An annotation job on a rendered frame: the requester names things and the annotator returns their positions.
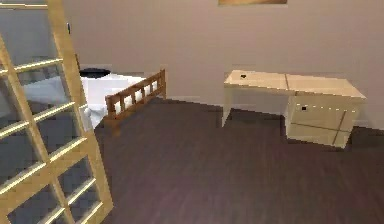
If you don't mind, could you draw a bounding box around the black round cushion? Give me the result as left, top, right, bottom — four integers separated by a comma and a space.
79, 67, 112, 80

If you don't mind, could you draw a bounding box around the white bed with wooden frame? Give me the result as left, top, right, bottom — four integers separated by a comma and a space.
0, 68, 167, 138

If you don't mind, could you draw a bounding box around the light wood glazed door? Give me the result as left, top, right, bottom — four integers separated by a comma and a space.
0, 0, 115, 224

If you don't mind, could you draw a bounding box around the light wood desk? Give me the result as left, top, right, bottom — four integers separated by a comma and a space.
221, 69, 367, 149

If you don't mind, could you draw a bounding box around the framed orange wall picture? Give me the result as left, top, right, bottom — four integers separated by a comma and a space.
217, 0, 288, 6

